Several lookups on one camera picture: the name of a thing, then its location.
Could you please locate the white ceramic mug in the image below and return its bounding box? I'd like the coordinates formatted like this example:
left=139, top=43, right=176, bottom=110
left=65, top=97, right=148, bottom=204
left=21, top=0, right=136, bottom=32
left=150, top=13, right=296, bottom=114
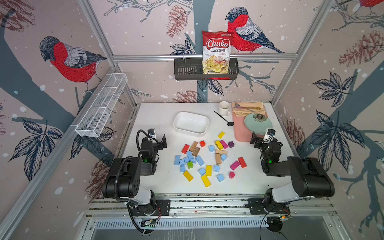
left=219, top=101, right=231, bottom=117

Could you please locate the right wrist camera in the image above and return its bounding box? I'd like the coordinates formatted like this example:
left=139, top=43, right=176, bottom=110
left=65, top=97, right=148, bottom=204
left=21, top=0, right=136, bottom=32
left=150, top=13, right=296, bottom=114
left=263, top=129, right=276, bottom=142

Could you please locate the pink placemat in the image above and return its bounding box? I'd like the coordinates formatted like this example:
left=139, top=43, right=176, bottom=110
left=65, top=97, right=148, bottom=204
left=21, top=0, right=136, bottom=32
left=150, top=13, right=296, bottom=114
left=233, top=115, right=264, bottom=143

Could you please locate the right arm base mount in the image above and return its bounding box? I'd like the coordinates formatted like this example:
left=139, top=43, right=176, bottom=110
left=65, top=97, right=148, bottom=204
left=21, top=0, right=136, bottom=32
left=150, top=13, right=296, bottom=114
left=245, top=199, right=291, bottom=215

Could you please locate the magenta long block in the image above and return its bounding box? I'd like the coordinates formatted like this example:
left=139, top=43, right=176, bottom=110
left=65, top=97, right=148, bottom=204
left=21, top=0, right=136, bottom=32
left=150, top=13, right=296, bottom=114
left=230, top=161, right=241, bottom=171

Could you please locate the white plastic tray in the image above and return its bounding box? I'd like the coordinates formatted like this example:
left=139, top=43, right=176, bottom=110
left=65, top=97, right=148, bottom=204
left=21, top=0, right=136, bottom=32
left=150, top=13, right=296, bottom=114
left=173, top=112, right=210, bottom=137

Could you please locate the black spoon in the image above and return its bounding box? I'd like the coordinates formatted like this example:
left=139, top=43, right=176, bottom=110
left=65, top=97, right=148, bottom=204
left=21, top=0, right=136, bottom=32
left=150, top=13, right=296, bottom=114
left=214, top=111, right=235, bottom=127

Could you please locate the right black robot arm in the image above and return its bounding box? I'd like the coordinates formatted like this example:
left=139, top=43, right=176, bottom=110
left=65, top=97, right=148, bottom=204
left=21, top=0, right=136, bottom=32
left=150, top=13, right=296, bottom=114
left=250, top=129, right=335, bottom=213

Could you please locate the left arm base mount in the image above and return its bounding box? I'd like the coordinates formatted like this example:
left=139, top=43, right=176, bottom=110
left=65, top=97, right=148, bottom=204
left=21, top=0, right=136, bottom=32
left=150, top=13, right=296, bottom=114
left=129, top=200, right=171, bottom=217

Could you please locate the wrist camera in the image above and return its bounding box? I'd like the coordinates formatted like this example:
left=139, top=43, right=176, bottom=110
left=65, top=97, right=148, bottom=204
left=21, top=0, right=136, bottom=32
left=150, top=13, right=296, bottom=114
left=147, top=129, right=157, bottom=141
left=263, top=129, right=276, bottom=142

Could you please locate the yellow block lower left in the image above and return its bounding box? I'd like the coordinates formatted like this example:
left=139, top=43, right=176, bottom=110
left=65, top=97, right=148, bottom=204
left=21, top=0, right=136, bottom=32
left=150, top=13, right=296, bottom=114
left=183, top=171, right=194, bottom=182

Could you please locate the white wire basket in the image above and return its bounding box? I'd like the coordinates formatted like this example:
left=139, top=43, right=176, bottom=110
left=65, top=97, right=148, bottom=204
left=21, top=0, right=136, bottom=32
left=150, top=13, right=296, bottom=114
left=75, top=73, right=128, bottom=138

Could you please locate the green cube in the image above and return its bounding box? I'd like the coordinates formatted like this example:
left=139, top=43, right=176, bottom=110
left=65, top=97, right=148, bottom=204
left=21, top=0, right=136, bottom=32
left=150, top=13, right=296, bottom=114
left=187, top=162, right=194, bottom=169

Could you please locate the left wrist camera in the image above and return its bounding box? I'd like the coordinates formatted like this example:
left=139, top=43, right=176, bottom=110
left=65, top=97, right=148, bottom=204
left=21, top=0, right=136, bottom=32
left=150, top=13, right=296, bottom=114
left=147, top=129, right=157, bottom=141

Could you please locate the yellow folded napkin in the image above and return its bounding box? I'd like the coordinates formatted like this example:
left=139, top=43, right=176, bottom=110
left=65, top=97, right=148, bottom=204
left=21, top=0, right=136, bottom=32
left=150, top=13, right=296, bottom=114
left=232, top=102, right=267, bottom=117

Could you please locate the blue cube bottom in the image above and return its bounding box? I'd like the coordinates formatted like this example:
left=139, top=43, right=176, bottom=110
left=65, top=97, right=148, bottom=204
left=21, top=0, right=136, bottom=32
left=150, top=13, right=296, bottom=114
left=217, top=174, right=225, bottom=182

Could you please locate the dark wooden block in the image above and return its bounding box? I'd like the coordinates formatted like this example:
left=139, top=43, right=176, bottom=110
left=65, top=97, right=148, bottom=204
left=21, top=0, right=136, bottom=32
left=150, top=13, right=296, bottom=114
left=192, top=147, right=200, bottom=157

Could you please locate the iridescent cutlery on napkin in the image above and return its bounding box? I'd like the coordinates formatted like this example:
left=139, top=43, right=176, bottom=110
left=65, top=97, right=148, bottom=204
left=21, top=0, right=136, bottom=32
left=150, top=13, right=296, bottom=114
left=233, top=104, right=262, bottom=111

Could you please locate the beige wooden block upright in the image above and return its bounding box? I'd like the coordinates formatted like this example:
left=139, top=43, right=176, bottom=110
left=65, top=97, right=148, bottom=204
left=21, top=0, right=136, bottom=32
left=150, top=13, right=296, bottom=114
left=215, top=154, right=222, bottom=166

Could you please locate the long yellow block bottom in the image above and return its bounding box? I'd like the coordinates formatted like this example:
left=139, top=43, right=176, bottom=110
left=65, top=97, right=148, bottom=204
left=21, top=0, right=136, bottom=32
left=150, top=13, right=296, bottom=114
left=201, top=175, right=211, bottom=188

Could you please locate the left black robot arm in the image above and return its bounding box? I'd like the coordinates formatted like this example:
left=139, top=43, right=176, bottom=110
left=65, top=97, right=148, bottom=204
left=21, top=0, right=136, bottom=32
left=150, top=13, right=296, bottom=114
left=102, top=130, right=167, bottom=216

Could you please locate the green flower plate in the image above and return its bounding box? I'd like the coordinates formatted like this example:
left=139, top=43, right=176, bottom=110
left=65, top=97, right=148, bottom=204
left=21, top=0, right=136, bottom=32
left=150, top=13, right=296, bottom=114
left=244, top=114, right=273, bottom=135

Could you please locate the long red block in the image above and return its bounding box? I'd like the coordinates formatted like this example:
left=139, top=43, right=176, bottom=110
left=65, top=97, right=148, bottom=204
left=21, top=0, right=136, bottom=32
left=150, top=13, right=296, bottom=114
left=182, top=144, right=190, bottom=154

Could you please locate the red block right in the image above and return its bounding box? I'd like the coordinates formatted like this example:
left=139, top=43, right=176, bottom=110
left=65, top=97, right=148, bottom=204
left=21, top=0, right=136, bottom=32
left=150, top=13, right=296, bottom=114
left=238, top=157, right=247, bottom=168

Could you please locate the long blue block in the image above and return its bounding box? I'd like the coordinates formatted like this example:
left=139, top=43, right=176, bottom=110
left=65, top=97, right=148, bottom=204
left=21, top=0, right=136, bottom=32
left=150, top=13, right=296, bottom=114
left=174, top=155, right=181, bottom=166
left=196, top=156, right=205, bottom=166

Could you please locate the black wall basket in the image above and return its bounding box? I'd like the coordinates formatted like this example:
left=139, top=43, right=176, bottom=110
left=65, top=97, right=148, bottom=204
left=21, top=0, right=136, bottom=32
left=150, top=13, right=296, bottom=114
left=174, top=58, right=239, bottom=81

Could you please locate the blue block cluster piece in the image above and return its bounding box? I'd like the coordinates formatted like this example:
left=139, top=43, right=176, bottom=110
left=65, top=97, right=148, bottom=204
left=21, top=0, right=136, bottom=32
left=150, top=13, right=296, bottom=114
left=187, top=151, right=194, bottom=161

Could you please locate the light wooden block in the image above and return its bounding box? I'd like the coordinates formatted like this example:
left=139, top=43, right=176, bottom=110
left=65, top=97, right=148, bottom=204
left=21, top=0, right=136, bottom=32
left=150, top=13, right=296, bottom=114
left=189, top=141, right=198, bottom=152

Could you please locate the yellow block middle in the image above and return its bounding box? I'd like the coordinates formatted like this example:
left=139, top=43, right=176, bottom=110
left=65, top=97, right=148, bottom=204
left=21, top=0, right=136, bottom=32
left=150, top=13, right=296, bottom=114
left=206, top=165, right=212, bottom=177

